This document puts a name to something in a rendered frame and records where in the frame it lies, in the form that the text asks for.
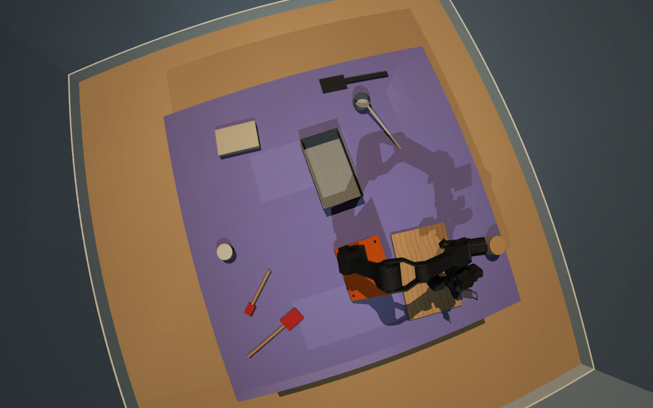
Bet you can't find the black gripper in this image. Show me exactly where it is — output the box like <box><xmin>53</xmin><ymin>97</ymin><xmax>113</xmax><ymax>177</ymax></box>
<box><xmin>427</xmin><ymin>263</ymin><xmax>483</xmax><ymax>299</ymax></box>

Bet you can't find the dark ladle with tan handle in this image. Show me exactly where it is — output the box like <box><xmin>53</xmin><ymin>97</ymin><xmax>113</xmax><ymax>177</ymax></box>
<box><xmin>353</xmin><ymin>91</ymin><xmax>402</xmax><ymax>149</ymax></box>

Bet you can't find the black spatula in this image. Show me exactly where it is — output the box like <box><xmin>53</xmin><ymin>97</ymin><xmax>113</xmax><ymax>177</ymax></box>
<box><xmin>319</xmin><ymin>71</ymin><xmax>388</xmax><ymax>93</ymax></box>

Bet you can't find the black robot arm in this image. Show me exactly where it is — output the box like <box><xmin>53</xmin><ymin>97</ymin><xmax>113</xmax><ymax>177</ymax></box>
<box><xmin>337</xmin><ymin>237</ymin><xmax>488</xmax><ymax>294</ymax></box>

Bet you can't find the grey cylinder with orange top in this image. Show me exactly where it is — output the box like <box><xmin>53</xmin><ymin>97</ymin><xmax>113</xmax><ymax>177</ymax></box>
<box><xmin>485</xmin><ymin>236</ymin><xmax>506</xmax><ymax>255</ymax></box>

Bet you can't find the grey rectangular roasting tin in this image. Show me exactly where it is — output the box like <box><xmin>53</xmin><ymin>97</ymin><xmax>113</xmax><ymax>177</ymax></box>
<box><xmin>300</xmin><ymin>127</ymin><xmax>364</xmax><ymax>211</ymax></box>

